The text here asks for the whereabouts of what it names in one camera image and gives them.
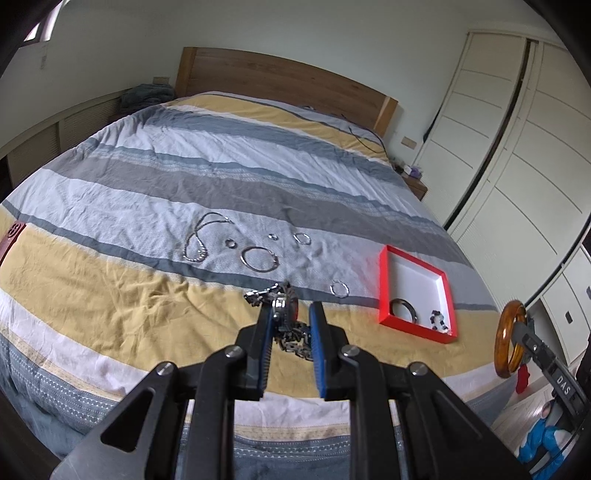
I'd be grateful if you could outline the silver wristwatch green dial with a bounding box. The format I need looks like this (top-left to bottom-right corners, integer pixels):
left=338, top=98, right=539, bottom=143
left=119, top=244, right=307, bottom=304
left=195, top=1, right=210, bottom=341
left=243, top=281, right=312, bottom=361

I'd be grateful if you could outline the red jewelry tray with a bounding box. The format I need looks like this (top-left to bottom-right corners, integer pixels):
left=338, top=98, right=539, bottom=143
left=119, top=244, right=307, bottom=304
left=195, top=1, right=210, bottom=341
left=378, top=245, right=458, bottom=344

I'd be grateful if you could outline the pearl and silver necklace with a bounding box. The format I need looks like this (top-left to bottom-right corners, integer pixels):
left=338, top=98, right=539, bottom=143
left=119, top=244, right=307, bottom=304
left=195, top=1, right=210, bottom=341
left=183, top=210, right=236, bottom=264

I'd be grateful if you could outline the dark blue folded blanket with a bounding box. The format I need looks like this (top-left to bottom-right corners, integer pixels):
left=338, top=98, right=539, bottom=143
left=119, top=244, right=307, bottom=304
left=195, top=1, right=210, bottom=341
left=118, top=83, right=176, bottom=116

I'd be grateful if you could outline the white sliding wardrobe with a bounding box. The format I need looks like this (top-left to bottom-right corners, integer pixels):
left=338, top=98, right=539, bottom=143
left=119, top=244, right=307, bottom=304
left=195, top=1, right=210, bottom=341
left=416, top=32, right=590, bottom=362

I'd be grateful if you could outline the wooden nightstand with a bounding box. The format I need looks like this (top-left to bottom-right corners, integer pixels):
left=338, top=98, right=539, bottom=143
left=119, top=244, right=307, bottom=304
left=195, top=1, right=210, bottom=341
left=402, top=174, right=428, bottom=201

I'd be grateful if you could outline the wooden headboard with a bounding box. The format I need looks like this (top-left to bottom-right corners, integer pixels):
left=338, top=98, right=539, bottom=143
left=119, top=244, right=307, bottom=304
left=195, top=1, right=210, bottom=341
left=174, top=47, right=399, bottom=136

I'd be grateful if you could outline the striped bed duvet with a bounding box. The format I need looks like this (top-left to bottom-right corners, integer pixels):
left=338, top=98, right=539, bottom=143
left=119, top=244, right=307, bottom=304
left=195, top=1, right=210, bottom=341
left=1, top=93, right=511, bottom=474

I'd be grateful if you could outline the black white bead bracelet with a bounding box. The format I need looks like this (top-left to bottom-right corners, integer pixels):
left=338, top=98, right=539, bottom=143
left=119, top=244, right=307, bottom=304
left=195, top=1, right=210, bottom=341
left=427, top=309, right=452, bottom=334

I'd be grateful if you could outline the silver hoop near tray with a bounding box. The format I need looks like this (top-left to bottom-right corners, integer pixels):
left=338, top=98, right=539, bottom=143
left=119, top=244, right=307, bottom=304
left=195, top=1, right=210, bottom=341
left=329, top=280, right=351, bottom=299

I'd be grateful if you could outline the amber orange bangle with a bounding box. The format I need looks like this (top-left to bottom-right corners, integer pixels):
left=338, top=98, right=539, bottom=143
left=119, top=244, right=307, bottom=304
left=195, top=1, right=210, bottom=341
left=494, top=300, right=526, bottom=379

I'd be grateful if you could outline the red leather strap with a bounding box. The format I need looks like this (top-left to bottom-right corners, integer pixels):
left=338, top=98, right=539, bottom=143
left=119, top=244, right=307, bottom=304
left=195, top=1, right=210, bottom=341
left=0, top=221, right=27, bottom=266

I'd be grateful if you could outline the large silver bangle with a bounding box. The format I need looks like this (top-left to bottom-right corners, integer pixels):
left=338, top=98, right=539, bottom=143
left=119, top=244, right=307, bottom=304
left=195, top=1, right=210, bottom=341
left=239, top=245, right=280, bottom=273

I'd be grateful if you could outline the dark bangle in tray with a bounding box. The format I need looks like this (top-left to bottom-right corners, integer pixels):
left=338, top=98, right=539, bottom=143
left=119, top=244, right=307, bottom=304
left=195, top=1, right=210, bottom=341
left=389, top=298, right=419, bottom=324

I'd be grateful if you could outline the black cable on bed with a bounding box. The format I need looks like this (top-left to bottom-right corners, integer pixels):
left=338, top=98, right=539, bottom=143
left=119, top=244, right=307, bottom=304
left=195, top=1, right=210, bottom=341
left=301, top=104, right=389, bottom=156

